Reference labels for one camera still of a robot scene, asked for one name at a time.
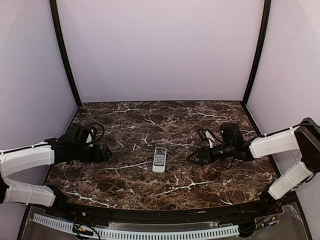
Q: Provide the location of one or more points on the white slotted cable duct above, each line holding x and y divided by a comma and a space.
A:
131, 231

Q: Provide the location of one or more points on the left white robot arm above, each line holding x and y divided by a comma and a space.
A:
79, 143

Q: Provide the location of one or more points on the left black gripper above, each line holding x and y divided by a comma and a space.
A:
102, 153

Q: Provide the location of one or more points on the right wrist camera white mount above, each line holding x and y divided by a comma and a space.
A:
207, 136

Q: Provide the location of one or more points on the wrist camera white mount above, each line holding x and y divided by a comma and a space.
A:
93, 139
207, 136

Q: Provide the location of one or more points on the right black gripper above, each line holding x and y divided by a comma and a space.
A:
203, 155

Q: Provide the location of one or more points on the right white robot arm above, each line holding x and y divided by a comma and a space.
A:
303, 137

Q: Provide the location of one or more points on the left black frame post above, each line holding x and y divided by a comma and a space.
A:
63, 52

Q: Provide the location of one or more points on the black frame post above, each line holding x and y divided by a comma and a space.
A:
63, 52
258, 51

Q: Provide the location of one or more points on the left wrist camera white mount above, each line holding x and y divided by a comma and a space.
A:
93, 139

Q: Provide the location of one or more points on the black front rail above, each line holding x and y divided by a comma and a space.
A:
233, 213

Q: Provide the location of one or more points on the white remote control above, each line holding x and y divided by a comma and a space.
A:
159, 160

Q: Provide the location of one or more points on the right black frame post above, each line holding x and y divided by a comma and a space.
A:
258, 51

